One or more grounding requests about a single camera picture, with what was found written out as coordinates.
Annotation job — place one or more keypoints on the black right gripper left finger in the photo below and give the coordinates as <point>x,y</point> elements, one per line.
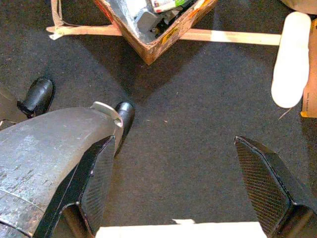
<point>96,193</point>

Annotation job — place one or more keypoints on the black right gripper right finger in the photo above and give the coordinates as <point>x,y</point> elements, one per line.
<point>267,188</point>

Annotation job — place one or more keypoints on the large dark carpet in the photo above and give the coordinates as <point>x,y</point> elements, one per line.
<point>185,99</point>

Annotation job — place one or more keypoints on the cardboard box with labels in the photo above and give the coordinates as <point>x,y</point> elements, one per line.
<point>310,74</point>

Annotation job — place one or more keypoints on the white slipper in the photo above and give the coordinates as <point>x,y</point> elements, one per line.
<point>291,62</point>

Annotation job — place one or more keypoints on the open cardboard box of items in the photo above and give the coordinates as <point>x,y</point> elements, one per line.
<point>153,47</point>

